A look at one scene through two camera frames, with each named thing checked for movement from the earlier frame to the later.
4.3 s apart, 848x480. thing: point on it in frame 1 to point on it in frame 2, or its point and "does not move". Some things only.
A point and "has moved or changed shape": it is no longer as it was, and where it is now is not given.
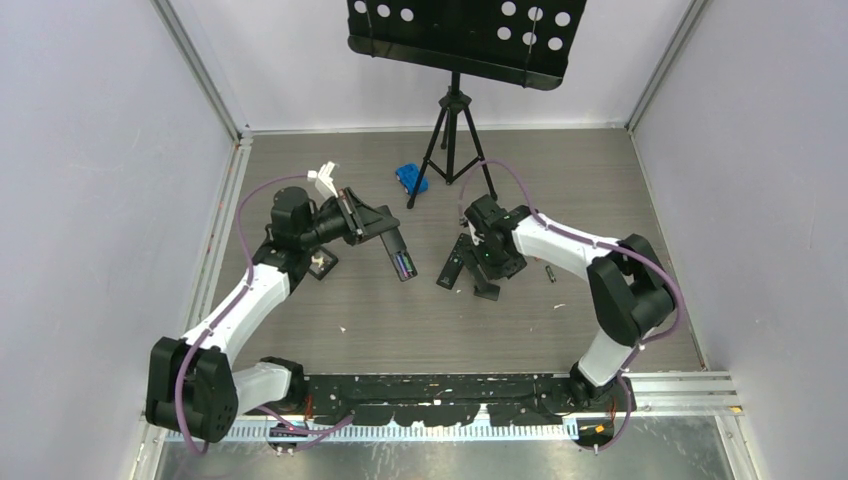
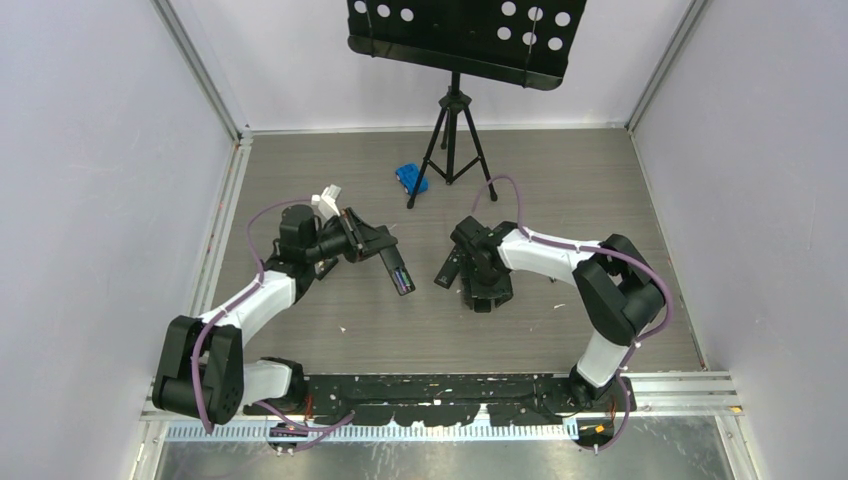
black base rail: [438, 399] does not move
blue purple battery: [402, 265] to [401, 279]
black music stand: [528, 43] does not move
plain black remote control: [393, 243] has moved or changed shape
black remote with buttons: [453, 264] does not move
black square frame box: [321, 262] does not move
